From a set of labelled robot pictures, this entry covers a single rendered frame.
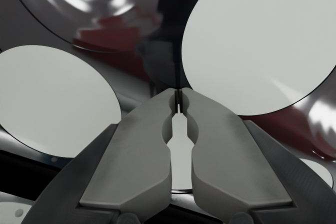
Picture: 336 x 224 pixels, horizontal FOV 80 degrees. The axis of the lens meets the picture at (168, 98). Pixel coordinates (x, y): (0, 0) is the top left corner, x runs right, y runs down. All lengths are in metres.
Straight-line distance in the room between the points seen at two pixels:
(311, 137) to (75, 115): 0.19
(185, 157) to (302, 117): 0.10
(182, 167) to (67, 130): 0.10
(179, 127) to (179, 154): 0.03
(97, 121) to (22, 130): 0.06
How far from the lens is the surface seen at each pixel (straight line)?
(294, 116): 0.18
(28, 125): 0.20
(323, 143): 0.21
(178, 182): 0.21
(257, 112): 0.16
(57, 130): 0.19
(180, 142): 0.17
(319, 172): 0.24
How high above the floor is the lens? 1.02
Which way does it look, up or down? 59 degrees down
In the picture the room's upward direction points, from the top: 177 degrees counter-clockwise
